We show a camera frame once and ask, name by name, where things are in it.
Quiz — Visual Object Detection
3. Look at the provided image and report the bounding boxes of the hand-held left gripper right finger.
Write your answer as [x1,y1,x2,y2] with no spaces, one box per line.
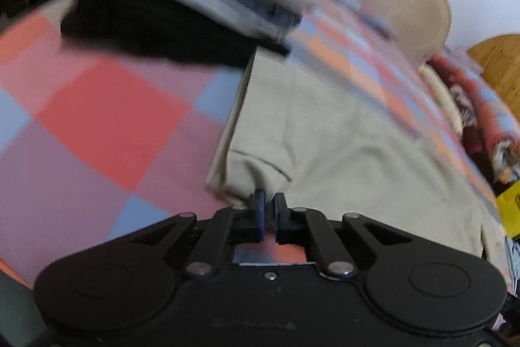
[273,193,411,278]

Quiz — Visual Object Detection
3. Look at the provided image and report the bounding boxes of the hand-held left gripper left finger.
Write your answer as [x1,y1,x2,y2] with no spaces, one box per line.
[122,189,267,278]

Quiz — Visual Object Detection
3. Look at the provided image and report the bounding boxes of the beige pants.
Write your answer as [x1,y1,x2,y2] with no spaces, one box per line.
[205,46,504,260]

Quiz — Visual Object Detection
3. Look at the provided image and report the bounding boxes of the checkered bed sheet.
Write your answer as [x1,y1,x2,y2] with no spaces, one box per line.
[0,0,503,291]

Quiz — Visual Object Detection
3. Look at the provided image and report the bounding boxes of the stack of folded clothes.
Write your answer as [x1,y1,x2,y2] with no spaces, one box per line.
[59,0,292,68]

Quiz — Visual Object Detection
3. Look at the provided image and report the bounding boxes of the rolled patterned quilt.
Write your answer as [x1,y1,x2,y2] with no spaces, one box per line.
[418,46,520,185]

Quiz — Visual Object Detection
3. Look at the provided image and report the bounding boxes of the yellow box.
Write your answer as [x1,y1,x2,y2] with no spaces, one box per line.
[496,182,520,237]

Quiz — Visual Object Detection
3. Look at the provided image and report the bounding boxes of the wooden furniture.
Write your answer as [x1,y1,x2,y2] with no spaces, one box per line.
[467,33,520,116]

